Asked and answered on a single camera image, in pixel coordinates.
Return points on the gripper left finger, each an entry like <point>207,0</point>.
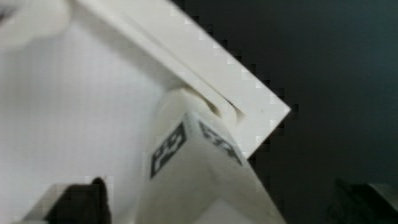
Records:
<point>79,208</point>

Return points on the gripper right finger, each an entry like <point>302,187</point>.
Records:
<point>365,204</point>

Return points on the white desk leg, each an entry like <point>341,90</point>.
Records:
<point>202,187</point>

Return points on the white desk top tray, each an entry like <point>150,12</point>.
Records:
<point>87,77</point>

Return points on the white L-shaped fence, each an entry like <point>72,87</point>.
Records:
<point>261,109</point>

